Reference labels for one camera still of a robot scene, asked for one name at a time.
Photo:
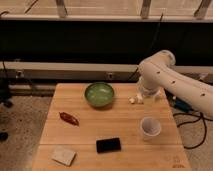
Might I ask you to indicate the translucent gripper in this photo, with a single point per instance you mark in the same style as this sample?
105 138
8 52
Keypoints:
153 97

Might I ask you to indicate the green ceramic bowl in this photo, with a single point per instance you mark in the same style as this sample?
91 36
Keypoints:
99 94

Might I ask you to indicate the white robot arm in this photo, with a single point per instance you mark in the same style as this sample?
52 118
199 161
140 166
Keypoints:
156 72

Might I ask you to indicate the blue floor object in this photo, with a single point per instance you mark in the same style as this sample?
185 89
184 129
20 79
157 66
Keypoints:
181 105

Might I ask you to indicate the white paper cup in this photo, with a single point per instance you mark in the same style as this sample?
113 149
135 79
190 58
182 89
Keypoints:
150 128

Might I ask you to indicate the black smartphone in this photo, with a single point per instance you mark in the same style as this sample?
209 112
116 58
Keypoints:
108 145

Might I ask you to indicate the red chili pepper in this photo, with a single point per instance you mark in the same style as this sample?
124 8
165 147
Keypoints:
69 118

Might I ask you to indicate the beige sponge block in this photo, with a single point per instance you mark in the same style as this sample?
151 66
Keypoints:
63 155

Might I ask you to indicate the black chair base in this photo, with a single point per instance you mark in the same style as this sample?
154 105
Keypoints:
5 96

